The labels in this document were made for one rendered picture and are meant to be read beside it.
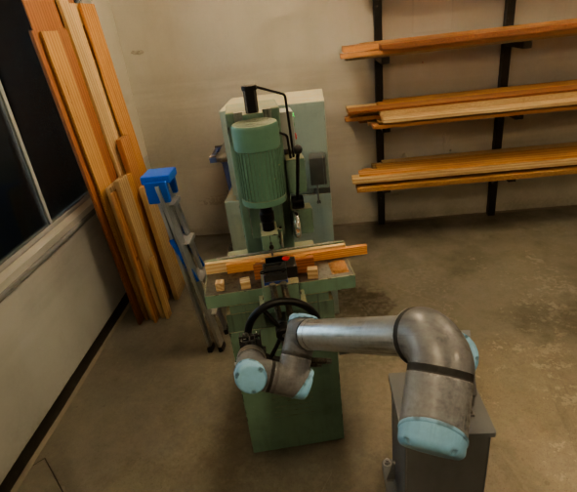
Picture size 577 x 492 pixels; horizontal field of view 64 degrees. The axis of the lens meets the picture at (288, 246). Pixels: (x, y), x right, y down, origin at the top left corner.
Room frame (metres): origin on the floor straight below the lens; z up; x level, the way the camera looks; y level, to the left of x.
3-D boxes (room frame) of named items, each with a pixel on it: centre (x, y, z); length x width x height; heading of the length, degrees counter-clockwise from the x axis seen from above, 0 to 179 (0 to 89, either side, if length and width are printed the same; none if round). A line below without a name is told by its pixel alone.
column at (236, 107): (2.01, 0.09, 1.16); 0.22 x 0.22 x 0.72; 3
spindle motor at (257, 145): (1.72, 0.07, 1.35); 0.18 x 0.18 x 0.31
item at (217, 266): (1.74, 0.06, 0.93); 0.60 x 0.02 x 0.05; 93
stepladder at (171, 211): (2.46, 0.60, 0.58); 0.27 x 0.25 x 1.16; 86
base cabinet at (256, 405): (1.84, 0.08, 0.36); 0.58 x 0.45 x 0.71; 3
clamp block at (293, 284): (1.52, 0.05, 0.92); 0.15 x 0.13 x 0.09; 93
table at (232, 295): (1.61, 0.05, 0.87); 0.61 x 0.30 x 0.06; 93
